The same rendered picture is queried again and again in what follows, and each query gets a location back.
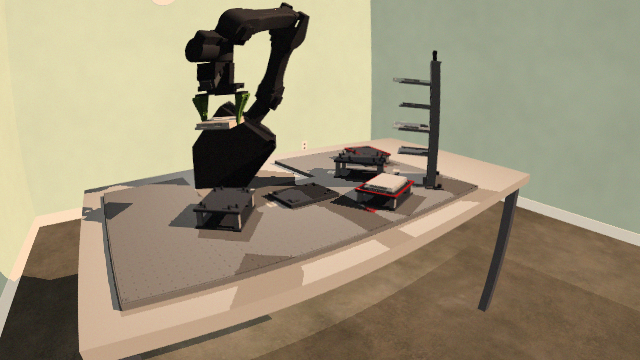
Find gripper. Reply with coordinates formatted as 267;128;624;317
192;83;250;125

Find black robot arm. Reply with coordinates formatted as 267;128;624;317
185;2;310;137

